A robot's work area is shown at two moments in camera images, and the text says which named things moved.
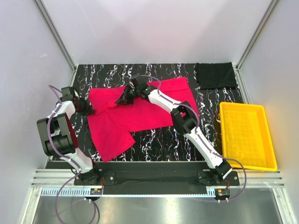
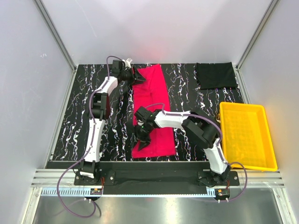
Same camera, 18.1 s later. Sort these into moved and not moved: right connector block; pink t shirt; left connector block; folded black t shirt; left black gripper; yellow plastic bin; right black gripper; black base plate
Moved: right black gripper; pink t shirt; left black gripper
Not moved: right connector block; yellow plastic bin; left connector block; folded black t shirt; black base plate
